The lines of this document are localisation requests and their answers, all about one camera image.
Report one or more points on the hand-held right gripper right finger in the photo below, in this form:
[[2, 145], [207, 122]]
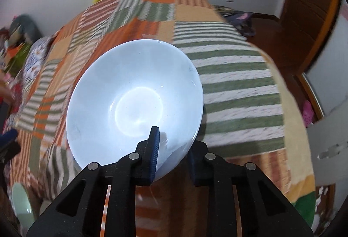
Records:
[[194, 166]]

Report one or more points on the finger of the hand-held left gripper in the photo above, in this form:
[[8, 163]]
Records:
[[9, 144]]

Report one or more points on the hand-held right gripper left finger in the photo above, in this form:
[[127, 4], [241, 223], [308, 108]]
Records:
[[155, 150]]

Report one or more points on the green bowl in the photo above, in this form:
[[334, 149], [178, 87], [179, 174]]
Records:
[[21, 207]]

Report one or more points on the white bowl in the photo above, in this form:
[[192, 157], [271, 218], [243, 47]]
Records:
[[122, 76]]

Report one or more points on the green box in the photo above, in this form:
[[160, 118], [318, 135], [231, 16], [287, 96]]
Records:
[[17, 59]]

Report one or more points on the striped patchwork blanket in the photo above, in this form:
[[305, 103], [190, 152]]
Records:
[[239, 90]]

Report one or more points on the blue floral pillow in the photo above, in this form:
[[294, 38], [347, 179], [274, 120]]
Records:
[[38, 59]]

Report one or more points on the grey plush toy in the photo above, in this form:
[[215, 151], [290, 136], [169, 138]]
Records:
[[25, 25]]

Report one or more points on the pink item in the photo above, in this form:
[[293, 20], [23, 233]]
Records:
[[307, 114]]

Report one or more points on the grey panel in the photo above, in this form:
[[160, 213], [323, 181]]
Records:
[[326, 131]]

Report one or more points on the dark cloth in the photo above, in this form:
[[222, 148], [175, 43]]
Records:
[[239, 22]]

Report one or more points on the wooden door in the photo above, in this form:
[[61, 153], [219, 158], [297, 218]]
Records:
[[310, 9]]

